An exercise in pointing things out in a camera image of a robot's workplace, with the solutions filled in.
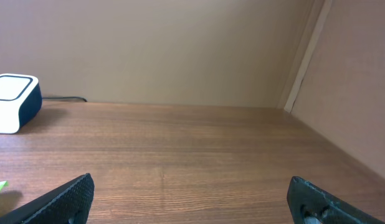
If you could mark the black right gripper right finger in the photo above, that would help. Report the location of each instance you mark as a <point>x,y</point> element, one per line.
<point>311,204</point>

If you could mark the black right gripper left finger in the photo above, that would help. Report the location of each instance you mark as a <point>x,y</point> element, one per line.
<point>68,203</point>

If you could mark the white barcode scanner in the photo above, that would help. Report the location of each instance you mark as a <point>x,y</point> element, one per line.
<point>20,101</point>

